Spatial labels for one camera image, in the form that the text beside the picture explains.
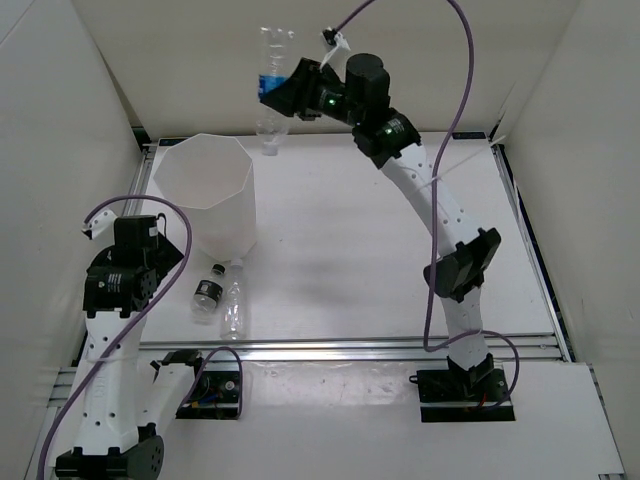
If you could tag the aluminium frame rail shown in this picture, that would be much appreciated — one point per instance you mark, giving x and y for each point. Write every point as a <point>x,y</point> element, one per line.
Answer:
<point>335,275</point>

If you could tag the black label plastic bottle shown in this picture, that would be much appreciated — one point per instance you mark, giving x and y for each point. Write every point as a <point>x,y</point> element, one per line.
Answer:
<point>208,294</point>

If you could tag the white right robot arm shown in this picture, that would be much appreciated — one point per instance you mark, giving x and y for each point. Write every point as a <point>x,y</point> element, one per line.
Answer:
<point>462,248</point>

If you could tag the blue label plastic bottle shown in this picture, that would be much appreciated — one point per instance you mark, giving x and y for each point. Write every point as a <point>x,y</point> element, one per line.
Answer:
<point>274,69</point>

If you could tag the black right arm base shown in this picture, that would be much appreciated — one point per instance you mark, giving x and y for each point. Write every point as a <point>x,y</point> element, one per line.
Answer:
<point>443,400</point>

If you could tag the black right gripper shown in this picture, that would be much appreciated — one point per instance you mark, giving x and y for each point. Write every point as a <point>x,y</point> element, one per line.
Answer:
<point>295,96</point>

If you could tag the clear unlabeled plastic bottle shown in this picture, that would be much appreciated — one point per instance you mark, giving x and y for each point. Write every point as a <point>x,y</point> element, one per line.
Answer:
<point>236,306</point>

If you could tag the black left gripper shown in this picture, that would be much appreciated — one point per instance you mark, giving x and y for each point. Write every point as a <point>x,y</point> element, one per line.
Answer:
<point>166,255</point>

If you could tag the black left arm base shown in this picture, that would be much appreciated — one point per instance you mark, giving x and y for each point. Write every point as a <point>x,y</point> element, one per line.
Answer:
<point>215,394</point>

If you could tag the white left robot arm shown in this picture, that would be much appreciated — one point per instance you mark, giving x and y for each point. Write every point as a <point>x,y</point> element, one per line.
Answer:
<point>126,281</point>

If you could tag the white octagonal bin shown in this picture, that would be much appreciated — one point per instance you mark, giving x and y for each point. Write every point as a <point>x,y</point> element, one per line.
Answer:
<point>211,179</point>

